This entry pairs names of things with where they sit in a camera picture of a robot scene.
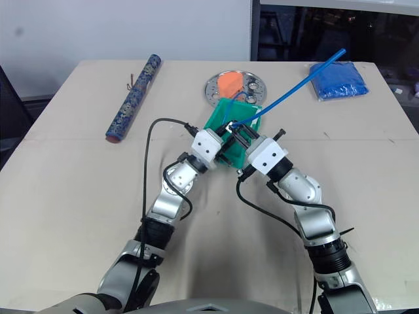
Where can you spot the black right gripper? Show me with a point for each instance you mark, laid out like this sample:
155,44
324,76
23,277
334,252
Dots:
251,134

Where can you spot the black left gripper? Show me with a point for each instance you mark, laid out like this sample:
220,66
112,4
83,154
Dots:
221,134

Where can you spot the white coupler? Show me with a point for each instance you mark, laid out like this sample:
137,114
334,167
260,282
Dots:
230,124

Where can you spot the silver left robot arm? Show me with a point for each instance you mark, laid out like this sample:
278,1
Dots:
168,204

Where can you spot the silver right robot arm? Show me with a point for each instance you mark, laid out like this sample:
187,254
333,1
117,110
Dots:
312,222

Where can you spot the green plastic bin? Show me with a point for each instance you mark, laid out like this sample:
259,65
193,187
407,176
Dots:
242,109

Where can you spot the orange disc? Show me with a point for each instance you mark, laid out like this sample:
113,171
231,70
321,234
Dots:
229,83

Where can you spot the round perforated metal plate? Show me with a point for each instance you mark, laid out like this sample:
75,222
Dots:
256,80

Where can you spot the blue patterned scroll roll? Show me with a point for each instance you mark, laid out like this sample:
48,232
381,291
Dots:
134,98

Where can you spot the blue packet of ribbon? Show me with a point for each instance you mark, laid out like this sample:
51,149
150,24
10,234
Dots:
340,81

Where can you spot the small white paper tag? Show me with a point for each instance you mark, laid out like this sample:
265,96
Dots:
398,91

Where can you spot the grey robot torso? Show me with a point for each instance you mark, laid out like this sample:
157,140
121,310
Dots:
196,309

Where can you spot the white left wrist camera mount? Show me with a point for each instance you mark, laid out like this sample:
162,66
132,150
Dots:
206,145

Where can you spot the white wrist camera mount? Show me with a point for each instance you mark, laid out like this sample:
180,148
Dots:
206,145
265,156

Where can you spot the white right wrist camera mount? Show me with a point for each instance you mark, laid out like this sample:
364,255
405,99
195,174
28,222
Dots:
265,156

